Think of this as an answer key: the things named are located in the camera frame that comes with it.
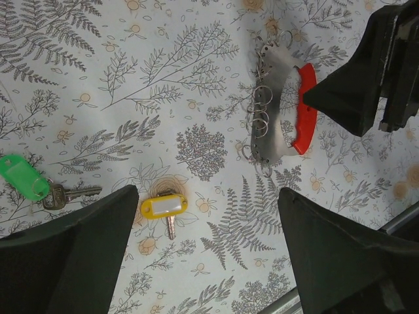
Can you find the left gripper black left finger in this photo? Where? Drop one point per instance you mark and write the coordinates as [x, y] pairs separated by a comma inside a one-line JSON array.
[[70, 264]]

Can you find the key with yellow tag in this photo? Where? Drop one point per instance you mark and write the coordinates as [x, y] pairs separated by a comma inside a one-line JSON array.
[[166, 206]]

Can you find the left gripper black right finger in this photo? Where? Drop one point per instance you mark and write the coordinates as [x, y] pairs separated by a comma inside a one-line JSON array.
[[340, 261]]

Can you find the steel key holder red handle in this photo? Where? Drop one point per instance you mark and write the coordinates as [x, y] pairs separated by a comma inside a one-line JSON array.
[[279, 122]]

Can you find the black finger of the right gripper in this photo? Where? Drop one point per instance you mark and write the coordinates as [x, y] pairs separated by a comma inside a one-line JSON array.
[[350, 94]]

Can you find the key with green tag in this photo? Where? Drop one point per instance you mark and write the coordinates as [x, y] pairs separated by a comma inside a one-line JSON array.
[[33, 186]]

